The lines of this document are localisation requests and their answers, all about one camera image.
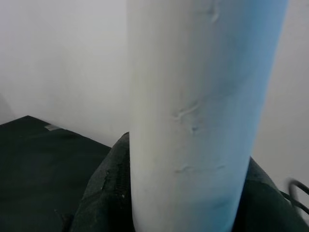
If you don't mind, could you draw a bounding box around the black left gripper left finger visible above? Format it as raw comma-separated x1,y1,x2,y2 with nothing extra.
70,131,136,232

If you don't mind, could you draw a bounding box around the white plastic table leg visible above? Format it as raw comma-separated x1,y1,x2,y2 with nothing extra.
126,0,290,232

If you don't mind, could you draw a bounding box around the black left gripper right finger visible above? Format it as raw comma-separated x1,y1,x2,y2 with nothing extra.
233,156,309,232

